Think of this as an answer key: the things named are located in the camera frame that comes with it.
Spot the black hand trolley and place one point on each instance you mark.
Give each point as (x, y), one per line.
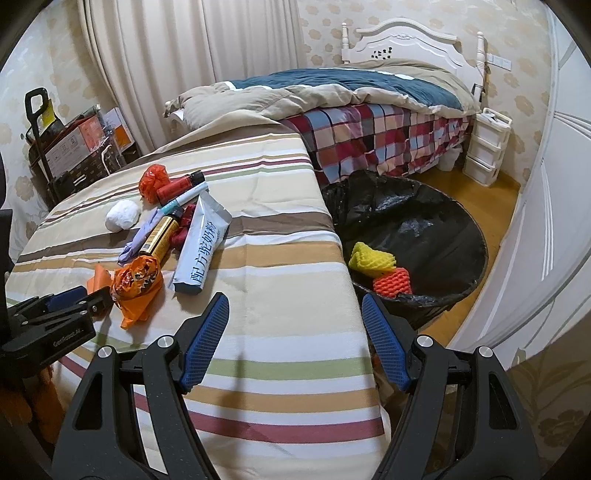
(33, 115)

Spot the plaid bed sheet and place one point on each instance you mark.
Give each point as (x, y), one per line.
(369, 134)

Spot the white and orange box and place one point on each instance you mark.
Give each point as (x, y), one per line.
(115, 129)

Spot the beige and blue duvet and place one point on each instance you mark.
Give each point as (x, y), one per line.
(323, 83)

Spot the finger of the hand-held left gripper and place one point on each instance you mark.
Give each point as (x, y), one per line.
(67, 296)
(87, 307)

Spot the white wardrobe doors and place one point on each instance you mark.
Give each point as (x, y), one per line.
(545, 184)

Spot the purple wrapper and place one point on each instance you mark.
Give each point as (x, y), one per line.
(138, 233)

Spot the gold and black bottle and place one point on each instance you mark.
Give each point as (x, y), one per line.
(159, 233)

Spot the white bed headboard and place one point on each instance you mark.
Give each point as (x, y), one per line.
(406, 41)

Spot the cream curtain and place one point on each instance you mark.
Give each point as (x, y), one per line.
(184, 46)

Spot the red crumpled plastic bag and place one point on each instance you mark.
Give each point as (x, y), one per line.
(151, 179)

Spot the yellow foam fruit net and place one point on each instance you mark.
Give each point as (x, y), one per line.
(371, 258)

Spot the white paper ball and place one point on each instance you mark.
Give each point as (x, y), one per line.
(122, 215)

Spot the white tube with teal band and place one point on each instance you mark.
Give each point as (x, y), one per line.
(187, 197)

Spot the trash bin with black bag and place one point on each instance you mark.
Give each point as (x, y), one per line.
(415, 221)

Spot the orange foam fruit net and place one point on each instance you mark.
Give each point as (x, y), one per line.
(392, 282)

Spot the dark storage cart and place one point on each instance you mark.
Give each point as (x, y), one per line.
(87, 171)

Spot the white wall switch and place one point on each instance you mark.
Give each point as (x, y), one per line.
(501, 61)

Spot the orange snack bag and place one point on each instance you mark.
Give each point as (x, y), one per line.
(136, 286)

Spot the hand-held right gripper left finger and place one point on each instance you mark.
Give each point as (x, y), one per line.
(205, 341)

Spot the small white bucket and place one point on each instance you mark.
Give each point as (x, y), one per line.
(450, 159)

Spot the white printed pouch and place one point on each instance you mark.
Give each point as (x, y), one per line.
(203, 244)

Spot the orange plastic scrap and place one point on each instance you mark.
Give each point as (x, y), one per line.
(99, 279)

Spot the striped cloth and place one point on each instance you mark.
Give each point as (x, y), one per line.
(258, 249)

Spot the red bottle with black cap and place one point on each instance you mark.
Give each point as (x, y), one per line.
(178, 185)

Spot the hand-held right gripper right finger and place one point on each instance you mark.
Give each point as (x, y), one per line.
(385, 341)

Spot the grey and orange cardboard box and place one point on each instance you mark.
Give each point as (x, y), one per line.
(74, 138)

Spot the white plastic drawer unit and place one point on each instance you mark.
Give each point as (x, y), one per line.
(482, 147)

